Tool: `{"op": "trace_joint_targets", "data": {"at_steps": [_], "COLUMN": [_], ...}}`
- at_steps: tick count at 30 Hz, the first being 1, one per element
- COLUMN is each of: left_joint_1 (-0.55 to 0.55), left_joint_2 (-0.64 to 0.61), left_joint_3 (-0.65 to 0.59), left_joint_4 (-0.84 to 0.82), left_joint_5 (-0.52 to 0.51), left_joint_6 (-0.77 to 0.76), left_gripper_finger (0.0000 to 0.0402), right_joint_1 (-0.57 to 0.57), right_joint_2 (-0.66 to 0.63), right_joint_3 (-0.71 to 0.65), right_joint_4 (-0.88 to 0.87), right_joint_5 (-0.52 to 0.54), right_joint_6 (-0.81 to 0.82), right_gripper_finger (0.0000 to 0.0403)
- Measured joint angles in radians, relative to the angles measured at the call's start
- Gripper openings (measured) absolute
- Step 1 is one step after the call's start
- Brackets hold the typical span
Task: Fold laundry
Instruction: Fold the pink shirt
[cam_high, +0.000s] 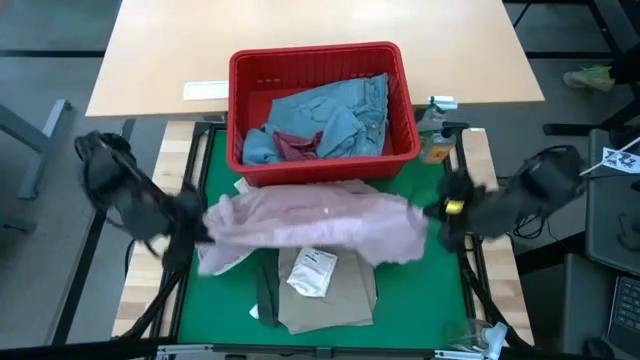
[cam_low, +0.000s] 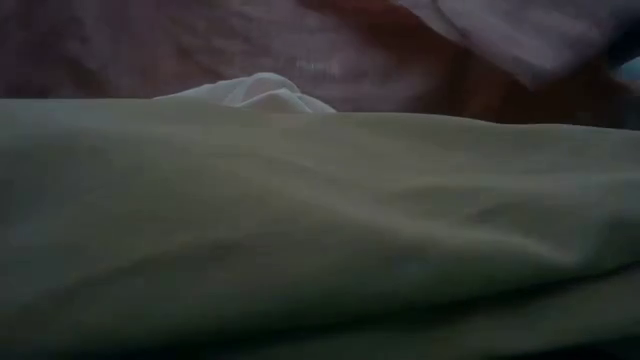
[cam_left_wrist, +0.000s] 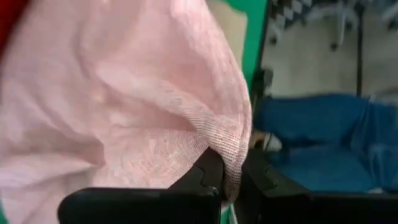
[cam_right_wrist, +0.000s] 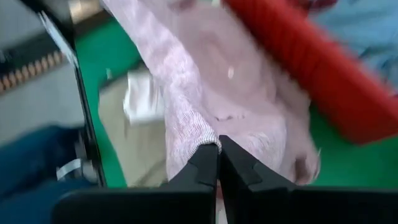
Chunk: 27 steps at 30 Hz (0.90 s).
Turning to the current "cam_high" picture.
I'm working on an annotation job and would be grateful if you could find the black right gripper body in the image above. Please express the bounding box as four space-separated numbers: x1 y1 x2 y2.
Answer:
423 169 490 254

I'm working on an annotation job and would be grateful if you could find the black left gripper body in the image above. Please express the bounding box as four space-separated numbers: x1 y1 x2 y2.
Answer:
159 183 217 274

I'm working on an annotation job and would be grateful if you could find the dark green shirt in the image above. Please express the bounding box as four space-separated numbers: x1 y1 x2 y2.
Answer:
254 249 282 329

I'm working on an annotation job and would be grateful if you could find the white garment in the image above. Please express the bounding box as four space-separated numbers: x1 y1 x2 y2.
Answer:
285 247 339 299

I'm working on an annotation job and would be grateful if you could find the pink garment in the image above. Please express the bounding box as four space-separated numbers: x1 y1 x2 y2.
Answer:
197 180 431 277

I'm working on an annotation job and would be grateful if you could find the beige shirt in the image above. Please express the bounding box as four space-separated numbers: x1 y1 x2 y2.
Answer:
276 245 379 335

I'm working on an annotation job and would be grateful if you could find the red plastic laundry basket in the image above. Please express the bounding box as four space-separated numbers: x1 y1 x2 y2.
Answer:
227 41 423 189

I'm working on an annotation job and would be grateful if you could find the clear bottle orange label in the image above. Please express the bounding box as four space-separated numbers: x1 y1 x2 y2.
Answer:
418 130 457 166

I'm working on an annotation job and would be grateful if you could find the green table mat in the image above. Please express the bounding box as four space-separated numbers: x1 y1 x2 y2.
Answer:
177 124 469 349

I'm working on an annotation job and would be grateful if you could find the green label spray bottle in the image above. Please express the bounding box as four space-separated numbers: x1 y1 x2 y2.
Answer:
416 95 459 137

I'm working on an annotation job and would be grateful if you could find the clear spray bottle white nozzle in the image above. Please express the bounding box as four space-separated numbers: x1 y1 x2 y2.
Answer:
444 318 509 357

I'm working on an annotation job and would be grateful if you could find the maroon garment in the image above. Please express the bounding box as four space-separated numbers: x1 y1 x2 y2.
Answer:
272 129 325 163

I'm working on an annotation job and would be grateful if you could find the white label strip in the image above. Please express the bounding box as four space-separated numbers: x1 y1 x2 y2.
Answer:
181 80 231 103

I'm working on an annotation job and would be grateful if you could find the black desk foot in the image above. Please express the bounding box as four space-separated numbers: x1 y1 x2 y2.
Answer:
543 99 640 137

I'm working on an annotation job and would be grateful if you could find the blue denim garment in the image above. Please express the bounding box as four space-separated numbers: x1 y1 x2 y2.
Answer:
242 72 391 167

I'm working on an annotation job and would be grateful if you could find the grey side table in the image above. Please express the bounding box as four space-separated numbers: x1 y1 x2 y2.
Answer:
583 128 640 277

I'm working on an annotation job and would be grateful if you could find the grey desk leg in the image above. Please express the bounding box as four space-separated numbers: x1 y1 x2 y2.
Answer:
0 98 73 202

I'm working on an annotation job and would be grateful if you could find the white patterned tag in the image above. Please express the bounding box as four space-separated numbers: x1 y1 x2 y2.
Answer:
601 146 640 175

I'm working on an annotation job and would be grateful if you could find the light wooden desk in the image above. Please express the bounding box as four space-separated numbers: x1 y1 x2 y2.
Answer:
85 0 546 120

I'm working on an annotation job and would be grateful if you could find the person's shoe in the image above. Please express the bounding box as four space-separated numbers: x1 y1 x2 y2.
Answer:
563 64 615 93

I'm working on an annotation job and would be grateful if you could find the black keyboard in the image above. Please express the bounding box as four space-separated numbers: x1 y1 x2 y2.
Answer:
606 275 640 355

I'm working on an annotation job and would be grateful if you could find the person's leg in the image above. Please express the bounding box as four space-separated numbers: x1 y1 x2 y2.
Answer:
610 42 640 85

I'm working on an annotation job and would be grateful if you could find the black cable bundle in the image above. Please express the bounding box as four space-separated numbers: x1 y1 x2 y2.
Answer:
512 212 551 241

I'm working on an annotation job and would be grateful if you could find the white cable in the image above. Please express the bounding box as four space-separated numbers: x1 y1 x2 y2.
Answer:
579 135 640 177

